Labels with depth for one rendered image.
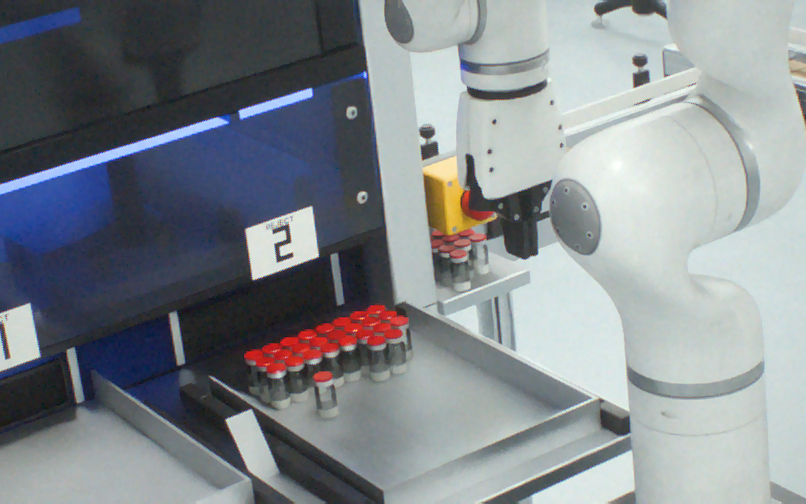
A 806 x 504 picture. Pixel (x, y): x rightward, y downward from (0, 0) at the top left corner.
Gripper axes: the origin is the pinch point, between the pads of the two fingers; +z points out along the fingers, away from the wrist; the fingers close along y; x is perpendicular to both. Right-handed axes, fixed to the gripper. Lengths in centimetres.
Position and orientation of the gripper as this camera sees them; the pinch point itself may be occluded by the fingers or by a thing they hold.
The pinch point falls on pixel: (520, 235)
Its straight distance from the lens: 193.6
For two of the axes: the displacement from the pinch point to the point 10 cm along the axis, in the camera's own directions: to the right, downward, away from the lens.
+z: 1.1, 9.2, 3.8
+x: 5.6, 2.6, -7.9
